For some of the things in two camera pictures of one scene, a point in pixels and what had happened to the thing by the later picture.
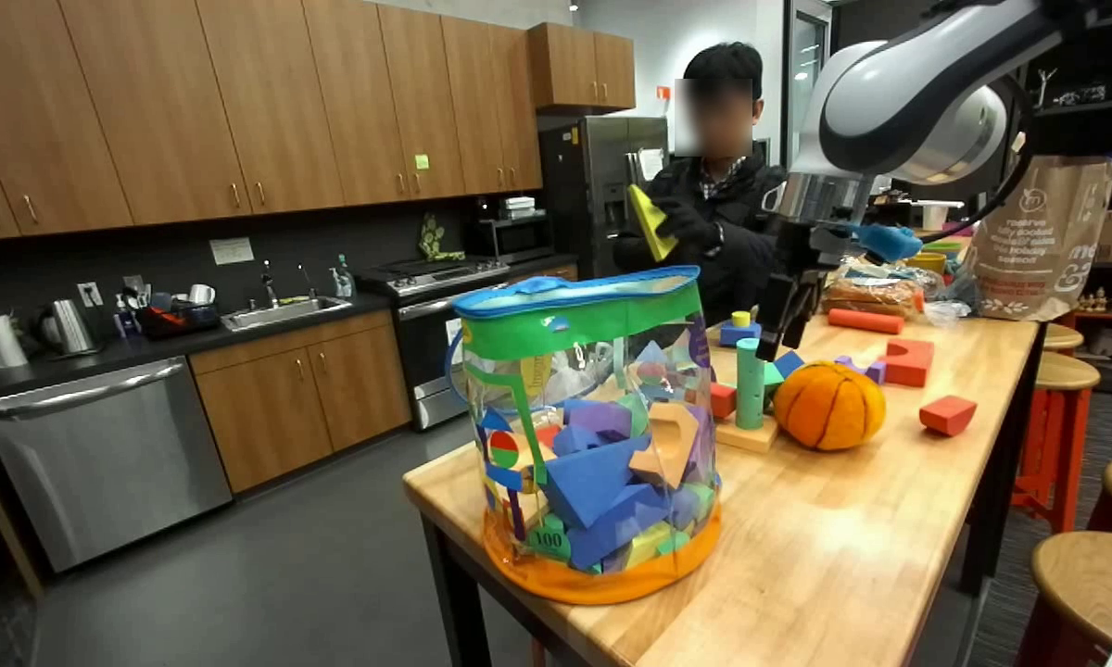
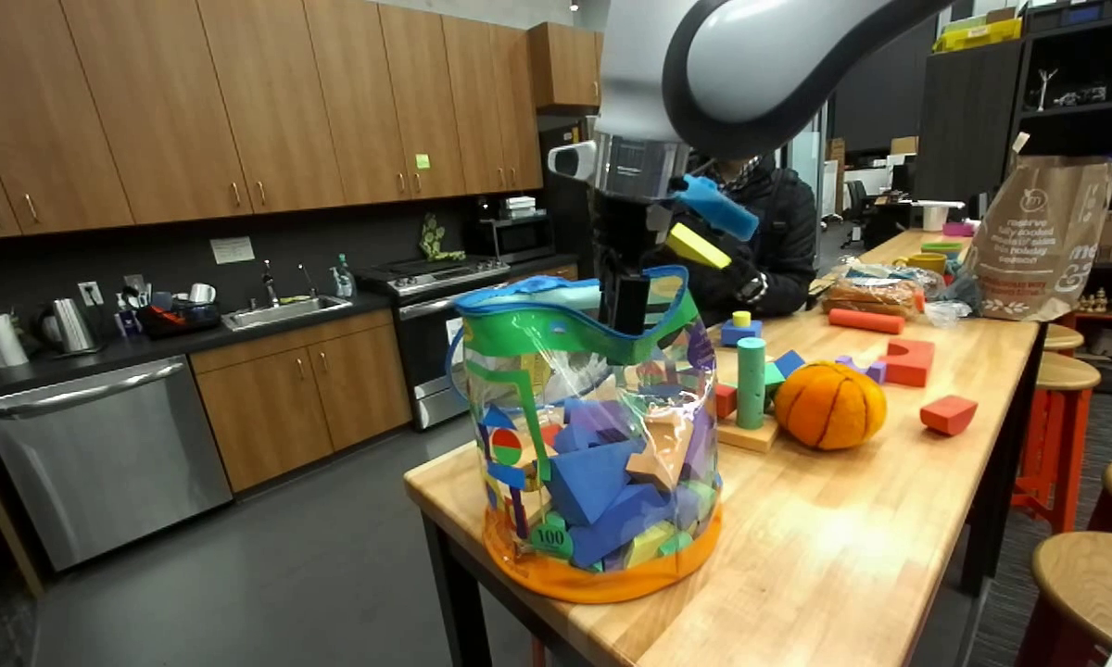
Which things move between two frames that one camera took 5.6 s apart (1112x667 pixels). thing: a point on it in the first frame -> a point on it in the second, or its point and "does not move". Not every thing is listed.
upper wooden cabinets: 95,117 does not move
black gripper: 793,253 -> 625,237
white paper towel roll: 4,342 does not move
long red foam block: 869,321 does not move
